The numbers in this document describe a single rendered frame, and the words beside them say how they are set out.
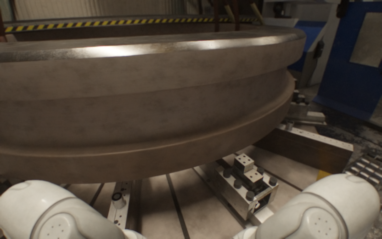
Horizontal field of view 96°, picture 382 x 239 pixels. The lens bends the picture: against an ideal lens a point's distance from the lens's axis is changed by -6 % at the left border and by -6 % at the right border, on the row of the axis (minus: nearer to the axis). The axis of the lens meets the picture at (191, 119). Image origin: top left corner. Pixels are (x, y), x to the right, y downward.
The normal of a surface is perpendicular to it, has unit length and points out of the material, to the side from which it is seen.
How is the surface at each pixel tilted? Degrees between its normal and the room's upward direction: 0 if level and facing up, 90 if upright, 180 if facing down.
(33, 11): 90
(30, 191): 6
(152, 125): 72
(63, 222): 27
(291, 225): 60
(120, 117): 90
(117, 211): 0
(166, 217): 0
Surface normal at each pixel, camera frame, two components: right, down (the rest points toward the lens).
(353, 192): 0.09, -0.80
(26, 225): -0.10, -0.35
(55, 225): 0.00, -0.60
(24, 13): 0.49, 0.42
